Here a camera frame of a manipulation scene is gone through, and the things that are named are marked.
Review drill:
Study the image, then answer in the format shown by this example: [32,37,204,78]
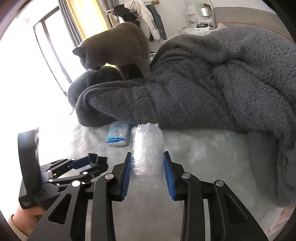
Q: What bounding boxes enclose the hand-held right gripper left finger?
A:
[28,152,133,241]

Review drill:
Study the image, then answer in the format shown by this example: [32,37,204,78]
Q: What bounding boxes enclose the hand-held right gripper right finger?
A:
[163,151,269,241]

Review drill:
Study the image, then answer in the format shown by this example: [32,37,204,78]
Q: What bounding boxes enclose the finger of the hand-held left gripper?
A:
[40,156,91,173]
[49,163,109,185]

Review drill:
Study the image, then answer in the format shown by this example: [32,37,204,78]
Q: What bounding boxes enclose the black curved plastic piece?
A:
[89,153,108,166]

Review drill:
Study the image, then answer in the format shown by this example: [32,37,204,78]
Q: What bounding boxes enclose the clear bubble wrap roll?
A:
[130,124,165,189]

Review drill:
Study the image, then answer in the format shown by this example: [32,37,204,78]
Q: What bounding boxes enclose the person's left forearm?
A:
[8,213,29,241]

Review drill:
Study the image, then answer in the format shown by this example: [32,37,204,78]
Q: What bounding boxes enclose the person's left hand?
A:
[16,204,47,224]

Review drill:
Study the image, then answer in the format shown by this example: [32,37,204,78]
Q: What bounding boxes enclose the blue tissue pack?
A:
[106,123,131,147]

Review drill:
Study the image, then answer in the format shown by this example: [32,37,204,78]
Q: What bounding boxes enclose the bed with pale plush sheet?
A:
[50,120,289,241]

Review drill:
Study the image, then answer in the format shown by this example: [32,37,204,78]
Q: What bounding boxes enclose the dark grey fleece blanket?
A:
[68,24,296,207]

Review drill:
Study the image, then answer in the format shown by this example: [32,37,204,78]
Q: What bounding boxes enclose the grey cat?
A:
[72,22,152,80]

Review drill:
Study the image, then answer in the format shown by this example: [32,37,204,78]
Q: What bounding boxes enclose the dark framed window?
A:
[33,13,72,93]

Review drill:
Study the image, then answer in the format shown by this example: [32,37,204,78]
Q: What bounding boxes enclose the grey curtain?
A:
[58,0,85,48]
[96,0,114,14]

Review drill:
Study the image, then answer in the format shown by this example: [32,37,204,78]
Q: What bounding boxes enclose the beige coat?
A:
[109,13,121,27]

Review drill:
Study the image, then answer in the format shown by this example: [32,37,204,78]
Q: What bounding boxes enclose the yellow curtain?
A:
[66,0,109,39]

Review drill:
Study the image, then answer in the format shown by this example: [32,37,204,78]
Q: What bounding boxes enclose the white dresser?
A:
[180,25,213,36]

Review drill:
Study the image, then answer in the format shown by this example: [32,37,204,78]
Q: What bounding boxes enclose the grey pants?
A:
[147,3,167,41]

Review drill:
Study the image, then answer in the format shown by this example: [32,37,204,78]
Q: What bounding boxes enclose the black jacket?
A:
[114,5,139,23]

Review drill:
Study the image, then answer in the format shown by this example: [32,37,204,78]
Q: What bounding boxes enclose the white shelf organizer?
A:
[185,10,198,28]

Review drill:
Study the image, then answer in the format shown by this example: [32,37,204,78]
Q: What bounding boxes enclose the white jacket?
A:
[126,0,162,41]

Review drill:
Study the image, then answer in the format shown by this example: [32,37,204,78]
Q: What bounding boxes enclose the silver shade lamp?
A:
[200,8,212,26]

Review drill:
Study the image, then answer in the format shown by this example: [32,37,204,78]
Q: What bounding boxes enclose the round mirror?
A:
[193,0,213,17]

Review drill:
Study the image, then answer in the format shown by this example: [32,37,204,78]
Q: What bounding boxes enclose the taupe upholstered headboard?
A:
[213,6,292,43]

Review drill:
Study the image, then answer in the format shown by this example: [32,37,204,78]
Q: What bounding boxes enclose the clothes rail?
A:
[105,0,160,13]

